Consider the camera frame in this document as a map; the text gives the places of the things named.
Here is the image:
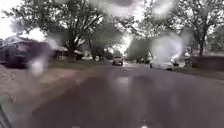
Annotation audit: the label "dark low fence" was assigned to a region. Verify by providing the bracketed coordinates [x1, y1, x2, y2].
[184, 55, 224, 71]

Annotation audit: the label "wet grey asphalt road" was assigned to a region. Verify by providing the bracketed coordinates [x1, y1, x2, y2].
[19, 61, 224, 128]

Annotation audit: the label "house with dark roof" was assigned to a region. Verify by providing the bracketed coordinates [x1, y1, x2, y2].
[0, 35, 69, 69]

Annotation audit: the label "dense green tree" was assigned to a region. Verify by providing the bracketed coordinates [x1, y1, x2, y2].
[125, 35, 152, 64]

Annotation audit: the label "grass strip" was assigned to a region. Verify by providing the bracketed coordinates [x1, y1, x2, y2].
[173, 66, 224, 82]

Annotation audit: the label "white car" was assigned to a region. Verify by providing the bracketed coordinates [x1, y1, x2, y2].
[148, 57, 176, 71]

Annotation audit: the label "leaf-strewn roadside verge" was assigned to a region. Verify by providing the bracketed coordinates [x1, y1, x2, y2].
[0, 63, 103, 113]

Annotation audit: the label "large dark-trunked tree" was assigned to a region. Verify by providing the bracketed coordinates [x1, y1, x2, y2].
[2, 0, 113, 63]

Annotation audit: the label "tall leafy tree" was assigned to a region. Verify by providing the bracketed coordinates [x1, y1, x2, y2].
[173, 0, 224, 58]

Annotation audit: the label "grey car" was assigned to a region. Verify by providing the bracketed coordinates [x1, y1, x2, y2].
[112, 55, 125, 67]

